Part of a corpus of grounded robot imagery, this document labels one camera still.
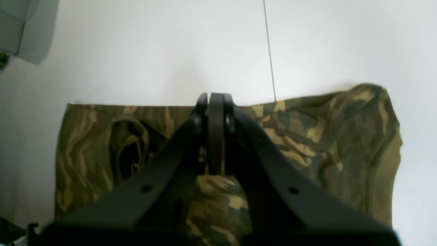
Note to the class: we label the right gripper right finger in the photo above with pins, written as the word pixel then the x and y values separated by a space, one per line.
pixel 285 207

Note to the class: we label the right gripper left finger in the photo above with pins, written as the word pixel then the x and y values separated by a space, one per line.
pixel 150 208

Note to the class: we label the camouflage t-shirt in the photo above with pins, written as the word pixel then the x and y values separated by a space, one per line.
pixel 348 143

